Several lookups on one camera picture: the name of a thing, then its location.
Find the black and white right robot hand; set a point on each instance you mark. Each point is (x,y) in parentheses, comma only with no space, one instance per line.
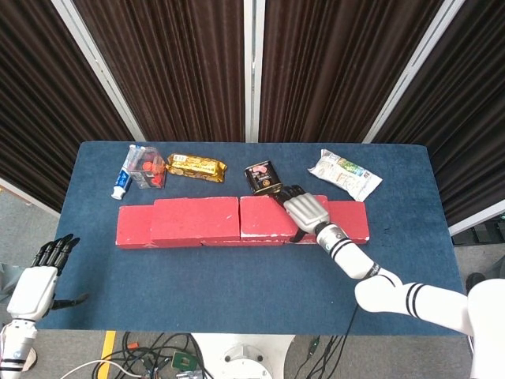
(307,213)

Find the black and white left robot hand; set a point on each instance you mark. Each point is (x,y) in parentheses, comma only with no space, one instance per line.
(31,294)

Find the red brick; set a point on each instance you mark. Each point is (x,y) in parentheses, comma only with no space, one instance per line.
(355,221)
(236,242)
(193,219)
(134,227)
(262,217)

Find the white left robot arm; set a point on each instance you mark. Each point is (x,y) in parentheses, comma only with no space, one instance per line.
(16,347)

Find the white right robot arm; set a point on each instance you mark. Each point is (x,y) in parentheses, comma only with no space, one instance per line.
(394,296)

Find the white snack bag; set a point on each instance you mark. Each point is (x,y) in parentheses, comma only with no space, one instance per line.
(347,175)

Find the black tin can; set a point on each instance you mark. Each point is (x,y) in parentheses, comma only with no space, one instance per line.
(262,179)

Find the yellow floor tape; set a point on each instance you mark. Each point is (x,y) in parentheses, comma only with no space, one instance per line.
(107,351)

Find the blue felt table cover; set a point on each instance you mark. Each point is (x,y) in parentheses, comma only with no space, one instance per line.
(221,284)

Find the gold snack package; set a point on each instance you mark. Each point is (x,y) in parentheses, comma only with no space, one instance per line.
(195,167)

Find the blue and white toothpaste tube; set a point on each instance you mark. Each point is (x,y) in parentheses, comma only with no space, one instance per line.
(122,181)

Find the dark brown pleated partition panel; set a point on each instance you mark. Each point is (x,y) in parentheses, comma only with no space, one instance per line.
(465,118)
(169,71)
(39,98)
(339,71)

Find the clear box with red caps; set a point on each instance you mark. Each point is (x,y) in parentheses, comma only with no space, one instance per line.
(150,169)

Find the green circuit board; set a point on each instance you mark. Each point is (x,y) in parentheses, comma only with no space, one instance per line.
(184,361)

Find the white partition frame post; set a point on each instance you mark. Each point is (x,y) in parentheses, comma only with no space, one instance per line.
(414,71)
(473,221)
(252,71)
(23,196)
(100,75)

